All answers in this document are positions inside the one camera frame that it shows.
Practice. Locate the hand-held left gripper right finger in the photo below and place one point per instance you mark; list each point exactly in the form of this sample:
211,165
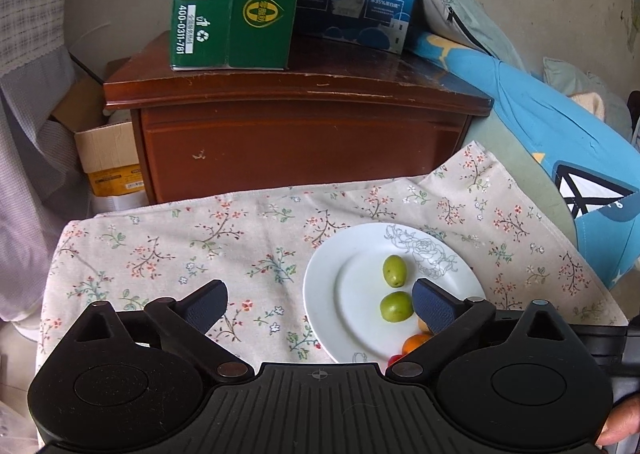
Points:
435,306

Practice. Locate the grey zipped pillow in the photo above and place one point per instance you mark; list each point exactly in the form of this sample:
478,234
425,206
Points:
465,9

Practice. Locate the checked cloth with lace edge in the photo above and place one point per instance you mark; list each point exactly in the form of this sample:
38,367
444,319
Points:
30,9

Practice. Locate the pale pillow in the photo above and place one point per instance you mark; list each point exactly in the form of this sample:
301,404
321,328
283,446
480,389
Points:
575,79

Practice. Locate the white bundle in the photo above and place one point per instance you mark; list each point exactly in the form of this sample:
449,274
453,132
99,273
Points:
119,117

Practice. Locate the lavender bed skirt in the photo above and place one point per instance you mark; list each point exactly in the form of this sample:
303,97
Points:
30,184

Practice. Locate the pale green bed sheet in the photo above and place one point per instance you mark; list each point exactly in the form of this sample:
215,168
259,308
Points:
525,169

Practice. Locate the flat brown cardboard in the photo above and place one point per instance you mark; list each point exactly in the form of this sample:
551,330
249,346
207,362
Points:
75,104

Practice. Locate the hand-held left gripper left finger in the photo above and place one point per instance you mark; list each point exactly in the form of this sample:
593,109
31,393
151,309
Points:
207,306

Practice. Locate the dark wooden nightstand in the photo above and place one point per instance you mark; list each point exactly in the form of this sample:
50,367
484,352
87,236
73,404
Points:
300,134

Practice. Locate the cardboard box with yellow label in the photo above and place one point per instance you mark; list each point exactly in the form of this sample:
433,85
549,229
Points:
107,149

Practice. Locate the white plate with rose print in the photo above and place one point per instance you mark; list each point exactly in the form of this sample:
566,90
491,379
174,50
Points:
350,294

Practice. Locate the orange mandarin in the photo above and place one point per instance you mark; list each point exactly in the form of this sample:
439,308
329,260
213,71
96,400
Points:
415,343

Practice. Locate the green jujube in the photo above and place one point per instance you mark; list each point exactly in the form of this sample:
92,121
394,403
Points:
394,270
396,306

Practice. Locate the dark object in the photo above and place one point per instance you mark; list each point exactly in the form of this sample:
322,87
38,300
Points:
634,114

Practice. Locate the round red cherry tomato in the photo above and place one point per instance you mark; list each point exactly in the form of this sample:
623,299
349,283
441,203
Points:
396,359

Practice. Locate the green milk carton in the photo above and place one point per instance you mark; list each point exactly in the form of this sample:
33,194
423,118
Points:
250,9

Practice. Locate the floral tablecloth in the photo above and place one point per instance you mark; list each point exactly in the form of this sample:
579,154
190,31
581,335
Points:
175,244

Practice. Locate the person's right hand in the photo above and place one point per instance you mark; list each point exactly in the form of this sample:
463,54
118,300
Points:
622,424

